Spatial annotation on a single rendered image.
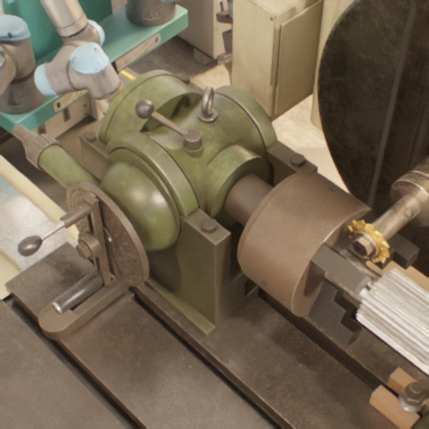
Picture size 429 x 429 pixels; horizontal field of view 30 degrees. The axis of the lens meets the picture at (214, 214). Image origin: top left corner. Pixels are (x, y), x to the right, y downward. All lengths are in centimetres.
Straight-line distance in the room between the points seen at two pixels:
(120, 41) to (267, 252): 134
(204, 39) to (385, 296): 233
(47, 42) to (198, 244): 124
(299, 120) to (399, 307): 212
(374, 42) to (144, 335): 59
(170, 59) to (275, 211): 237
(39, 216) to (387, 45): 97
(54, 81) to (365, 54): 85
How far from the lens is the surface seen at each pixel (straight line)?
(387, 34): 122
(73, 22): 195
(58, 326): 135
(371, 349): 136
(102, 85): 184
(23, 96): 216
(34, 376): 134
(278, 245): 112
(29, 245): 114
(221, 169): 122
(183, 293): 137
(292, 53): 146
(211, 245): 118
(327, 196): 115
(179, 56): 348
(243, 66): 150
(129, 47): 235
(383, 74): 126
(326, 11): 144
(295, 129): 315
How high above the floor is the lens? 214
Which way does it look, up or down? 49 degrees down
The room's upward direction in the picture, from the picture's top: straight up
